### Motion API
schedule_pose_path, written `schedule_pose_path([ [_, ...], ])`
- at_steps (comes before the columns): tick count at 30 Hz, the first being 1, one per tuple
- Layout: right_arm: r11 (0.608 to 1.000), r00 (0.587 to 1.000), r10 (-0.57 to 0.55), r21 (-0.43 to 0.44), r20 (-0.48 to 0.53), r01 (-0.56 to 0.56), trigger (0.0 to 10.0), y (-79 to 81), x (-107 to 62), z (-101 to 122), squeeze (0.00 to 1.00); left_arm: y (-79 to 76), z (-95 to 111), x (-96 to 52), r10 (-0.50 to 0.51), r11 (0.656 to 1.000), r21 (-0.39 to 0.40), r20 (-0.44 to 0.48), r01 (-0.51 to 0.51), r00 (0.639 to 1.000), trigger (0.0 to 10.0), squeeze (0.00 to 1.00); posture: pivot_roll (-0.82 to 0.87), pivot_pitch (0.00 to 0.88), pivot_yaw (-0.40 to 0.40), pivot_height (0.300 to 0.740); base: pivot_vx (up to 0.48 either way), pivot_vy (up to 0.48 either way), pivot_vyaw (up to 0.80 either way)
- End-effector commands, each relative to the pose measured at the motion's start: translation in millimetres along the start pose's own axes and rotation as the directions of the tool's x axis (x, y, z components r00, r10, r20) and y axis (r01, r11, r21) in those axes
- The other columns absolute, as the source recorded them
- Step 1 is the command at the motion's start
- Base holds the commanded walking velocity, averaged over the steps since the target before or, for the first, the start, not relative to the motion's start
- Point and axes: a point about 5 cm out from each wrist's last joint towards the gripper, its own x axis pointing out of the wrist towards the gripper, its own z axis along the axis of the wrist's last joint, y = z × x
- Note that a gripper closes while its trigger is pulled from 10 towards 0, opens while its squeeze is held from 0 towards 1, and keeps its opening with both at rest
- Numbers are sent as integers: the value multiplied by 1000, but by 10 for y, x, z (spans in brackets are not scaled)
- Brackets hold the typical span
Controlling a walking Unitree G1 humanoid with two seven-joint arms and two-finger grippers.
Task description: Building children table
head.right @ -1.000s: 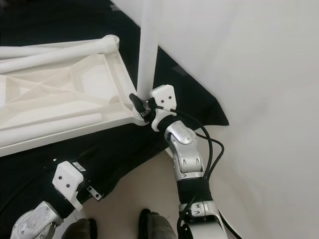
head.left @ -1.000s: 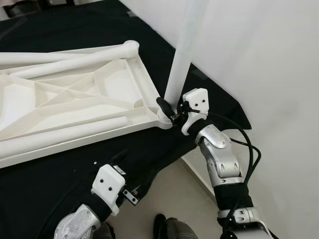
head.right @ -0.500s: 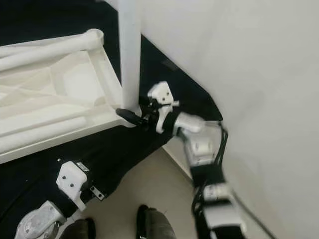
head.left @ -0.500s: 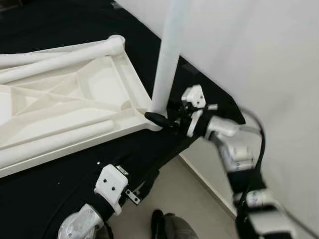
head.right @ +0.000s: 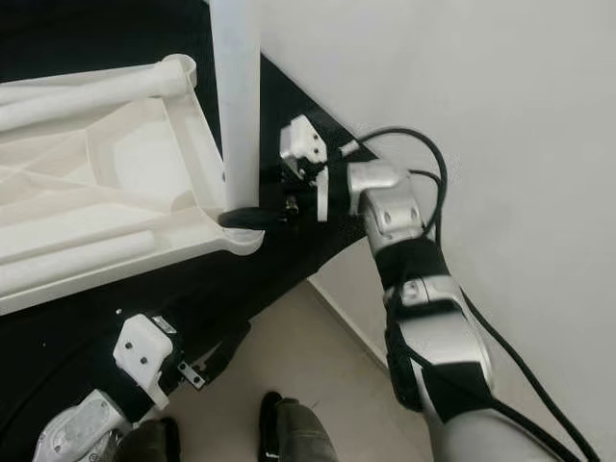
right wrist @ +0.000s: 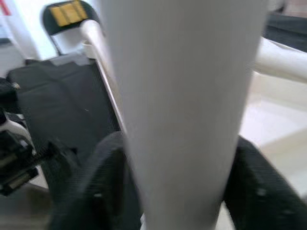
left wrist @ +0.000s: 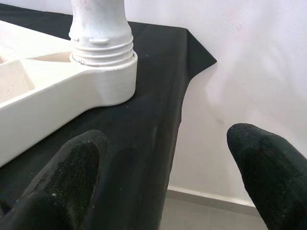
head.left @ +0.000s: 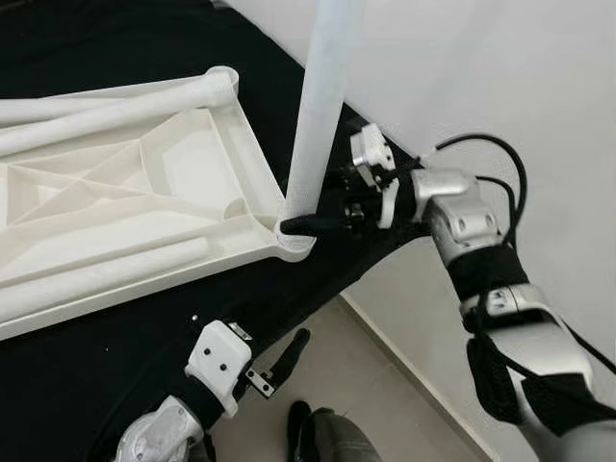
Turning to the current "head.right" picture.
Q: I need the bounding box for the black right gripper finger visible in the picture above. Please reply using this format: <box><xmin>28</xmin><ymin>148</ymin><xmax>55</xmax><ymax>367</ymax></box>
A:
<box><xmin>218</xmin><ymin>205</ymin><xmax>290</xmax><ymax>229</ymax></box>

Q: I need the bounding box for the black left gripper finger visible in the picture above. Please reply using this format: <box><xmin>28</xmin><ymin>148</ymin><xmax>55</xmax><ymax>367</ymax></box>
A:
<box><xmin>202</xmin><ymin>321</ymin><xmax>249</xmax><ymax>374</ymax></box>

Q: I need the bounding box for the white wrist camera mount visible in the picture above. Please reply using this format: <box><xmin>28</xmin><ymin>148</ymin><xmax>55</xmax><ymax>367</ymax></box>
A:
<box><xmin>113</xmin><ymin>313</ymin><xmax>179</xmax><ymax>410</ymax></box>
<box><xmin>279</xmin><ymin>114</ymin><xmax>333</xmax><ymax>222</ymax></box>

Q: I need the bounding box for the black tablecloth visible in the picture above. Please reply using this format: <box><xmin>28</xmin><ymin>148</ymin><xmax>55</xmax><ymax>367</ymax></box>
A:
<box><xmin>0</xmin><ymin>0</ymin><xmax>357</xmax><ymax>462</ymax></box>

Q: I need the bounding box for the white plastic children table top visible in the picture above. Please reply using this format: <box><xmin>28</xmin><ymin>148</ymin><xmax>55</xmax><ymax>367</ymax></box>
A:
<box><xmin>0</xmin><ymin>53</ymin><xmax>266</xmax><ymax>317</ymax></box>

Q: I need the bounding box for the grey robot left leg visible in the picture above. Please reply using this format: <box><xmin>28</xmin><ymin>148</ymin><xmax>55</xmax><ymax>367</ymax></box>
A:
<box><xmin>120</xmin><ymin>419</ymin><xmax>184</xmax><ymax>462</ymax></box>

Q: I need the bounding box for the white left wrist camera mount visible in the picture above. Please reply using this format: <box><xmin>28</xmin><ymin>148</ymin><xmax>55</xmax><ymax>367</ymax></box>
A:
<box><xmin>113</xmin><ymin>313</ymin><xmax>179</xmax><ymax>410</ymax></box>

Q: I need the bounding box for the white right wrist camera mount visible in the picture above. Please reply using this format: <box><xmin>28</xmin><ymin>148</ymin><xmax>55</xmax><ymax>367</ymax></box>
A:
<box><xmin>279</xmin><ymin>114</ymin><xmax>333</xmax><ymax>222</ymax></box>

